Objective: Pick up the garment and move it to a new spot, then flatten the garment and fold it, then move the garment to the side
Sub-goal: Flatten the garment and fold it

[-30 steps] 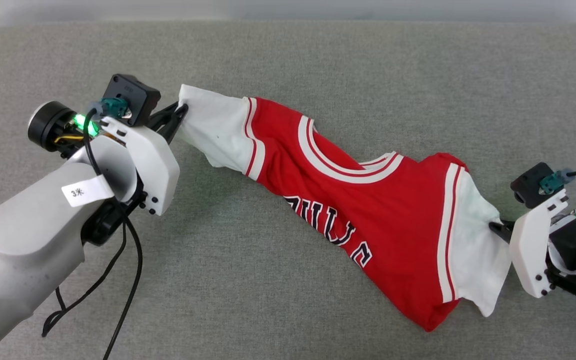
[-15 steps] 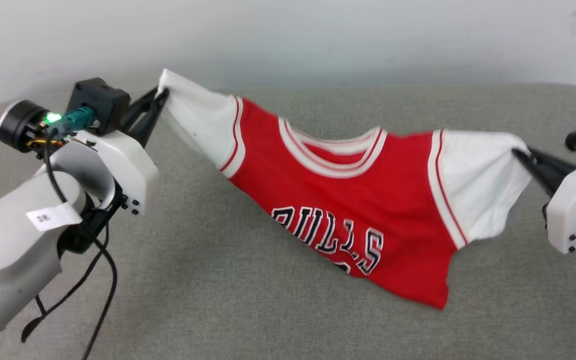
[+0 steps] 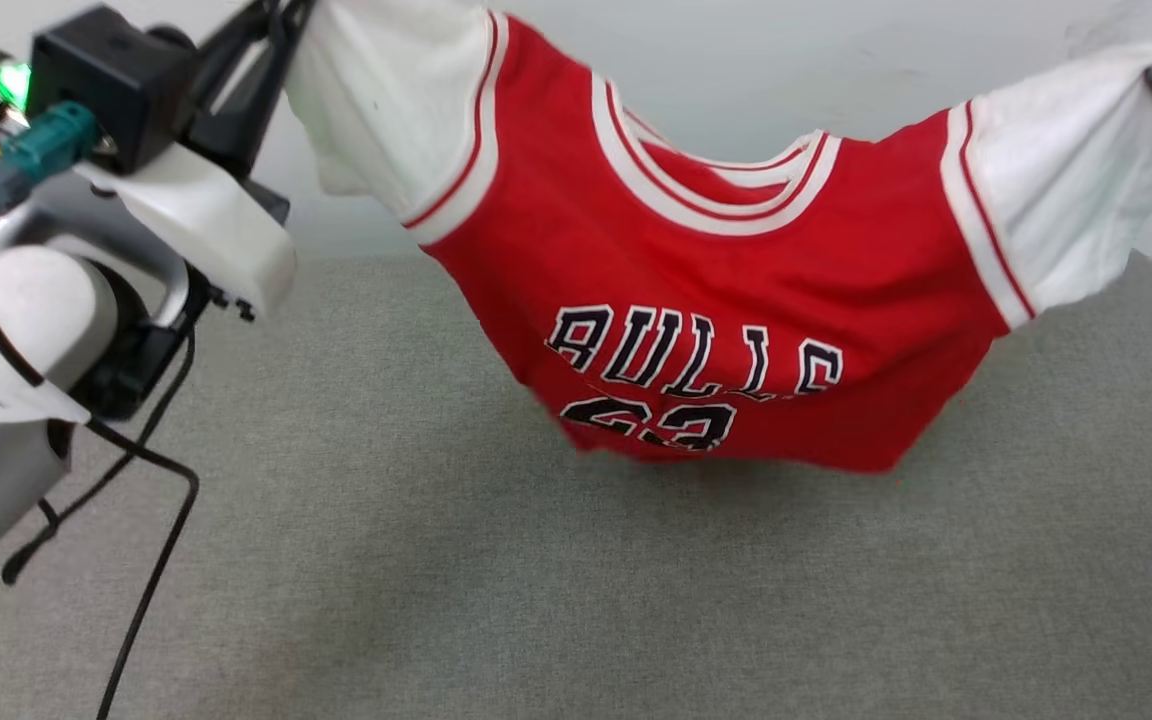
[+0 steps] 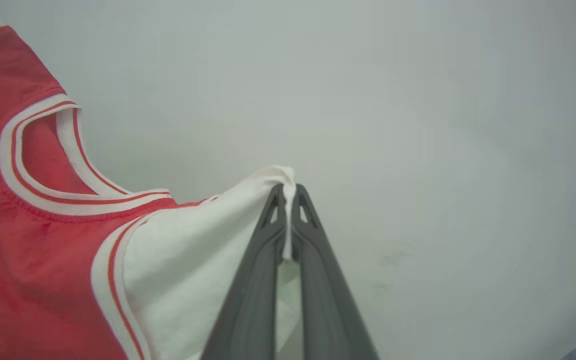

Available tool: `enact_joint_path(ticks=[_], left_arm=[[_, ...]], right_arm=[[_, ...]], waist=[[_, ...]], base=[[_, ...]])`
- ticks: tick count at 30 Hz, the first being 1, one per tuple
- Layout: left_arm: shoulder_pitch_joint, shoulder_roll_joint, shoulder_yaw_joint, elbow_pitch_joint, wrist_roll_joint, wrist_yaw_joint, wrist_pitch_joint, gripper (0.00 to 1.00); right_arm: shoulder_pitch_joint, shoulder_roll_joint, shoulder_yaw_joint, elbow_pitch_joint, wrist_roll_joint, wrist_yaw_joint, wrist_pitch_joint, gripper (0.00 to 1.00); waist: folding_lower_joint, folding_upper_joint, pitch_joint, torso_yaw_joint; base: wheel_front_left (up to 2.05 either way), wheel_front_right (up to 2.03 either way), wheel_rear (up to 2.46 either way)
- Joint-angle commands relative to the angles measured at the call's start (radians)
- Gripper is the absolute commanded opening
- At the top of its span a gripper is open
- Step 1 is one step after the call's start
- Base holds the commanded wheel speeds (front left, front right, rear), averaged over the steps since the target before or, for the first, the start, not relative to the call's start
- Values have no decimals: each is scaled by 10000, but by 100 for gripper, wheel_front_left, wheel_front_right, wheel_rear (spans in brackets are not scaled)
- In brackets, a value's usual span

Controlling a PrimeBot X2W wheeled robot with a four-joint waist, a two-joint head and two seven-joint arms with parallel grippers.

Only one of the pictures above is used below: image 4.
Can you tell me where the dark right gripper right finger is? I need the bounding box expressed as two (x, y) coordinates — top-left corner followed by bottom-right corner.
(290, 183), (382, 360)

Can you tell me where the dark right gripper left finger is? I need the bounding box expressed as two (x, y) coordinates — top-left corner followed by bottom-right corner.
(200, 182), (289, 360)

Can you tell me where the red white basketball jersey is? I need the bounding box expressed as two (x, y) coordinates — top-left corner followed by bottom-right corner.
(0, 10), (302, 360)

